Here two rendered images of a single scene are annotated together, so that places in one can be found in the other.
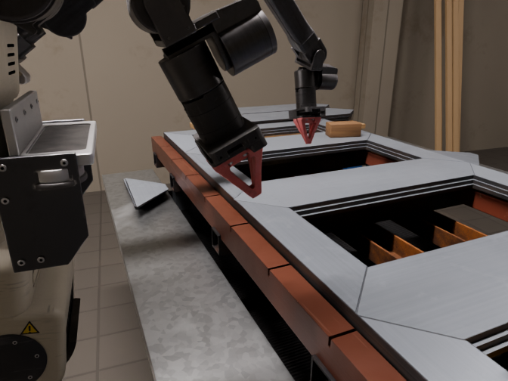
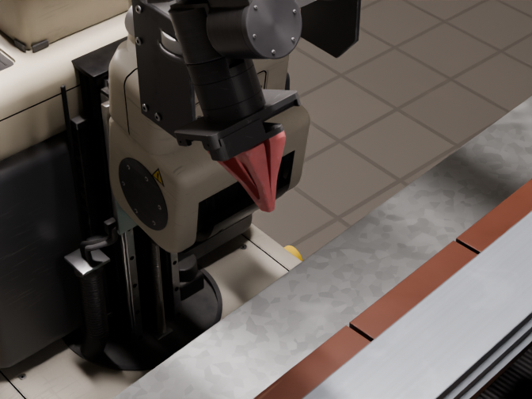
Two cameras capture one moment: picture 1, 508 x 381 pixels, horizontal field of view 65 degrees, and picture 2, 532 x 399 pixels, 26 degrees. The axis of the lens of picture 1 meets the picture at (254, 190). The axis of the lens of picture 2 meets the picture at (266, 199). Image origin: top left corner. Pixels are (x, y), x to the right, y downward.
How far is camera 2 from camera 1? 0.93 m
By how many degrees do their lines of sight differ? 60
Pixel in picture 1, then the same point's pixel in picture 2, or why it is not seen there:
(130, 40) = not seen: outside the picture
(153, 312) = (323, 267)
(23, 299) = (159, 142)
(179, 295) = (377, 278)
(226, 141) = (196, 128)
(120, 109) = not seen: outside the picture
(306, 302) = (286, 385)
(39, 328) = (165, 182)
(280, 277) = (332, 343)
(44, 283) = not seen: hidden behind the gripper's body
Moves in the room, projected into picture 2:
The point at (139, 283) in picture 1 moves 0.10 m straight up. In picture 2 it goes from (377, 221) to (381, 161)
